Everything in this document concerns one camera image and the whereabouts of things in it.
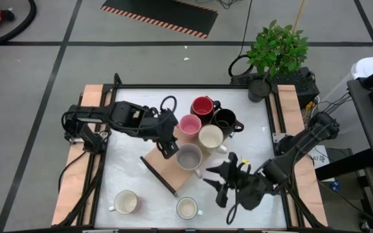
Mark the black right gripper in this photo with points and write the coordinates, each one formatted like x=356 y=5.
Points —
x=251 y=191

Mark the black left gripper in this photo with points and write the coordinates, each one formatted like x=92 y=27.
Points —
x=164 y=127

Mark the grey mug white print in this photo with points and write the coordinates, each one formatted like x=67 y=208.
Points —
x=189 y=158

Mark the pink mug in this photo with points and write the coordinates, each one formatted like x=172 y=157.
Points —
x=189 y=124

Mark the pale yellow-green mug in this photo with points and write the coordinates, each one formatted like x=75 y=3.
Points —
x=210 y=137

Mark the blue white floral mug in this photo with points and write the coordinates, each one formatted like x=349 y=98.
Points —
x=186 y=208

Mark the red mug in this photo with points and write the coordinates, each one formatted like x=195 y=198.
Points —
x=202 y=106

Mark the black mug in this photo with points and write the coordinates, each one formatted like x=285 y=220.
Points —
x=225 y=120

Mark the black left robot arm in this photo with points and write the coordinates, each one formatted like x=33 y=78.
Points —
x=92 y=115

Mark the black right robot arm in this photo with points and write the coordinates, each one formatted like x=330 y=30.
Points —
x=303 y=145

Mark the wooden table side panel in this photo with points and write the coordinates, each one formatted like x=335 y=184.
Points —
x=73 y=181
x=288 y=106

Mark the black striped-edge floor mat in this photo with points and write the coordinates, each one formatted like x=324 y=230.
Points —
x=160 y=14

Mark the green potted plant black pot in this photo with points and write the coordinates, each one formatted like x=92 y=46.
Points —
x=277 y=48

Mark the white lidded bin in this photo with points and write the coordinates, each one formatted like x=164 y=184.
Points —
x=368 y=66

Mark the wooden shelf riser black frame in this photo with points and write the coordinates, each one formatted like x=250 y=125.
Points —
x=168 y=171

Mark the black aluminium table frame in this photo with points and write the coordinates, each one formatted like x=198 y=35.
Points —
x=189 y=86

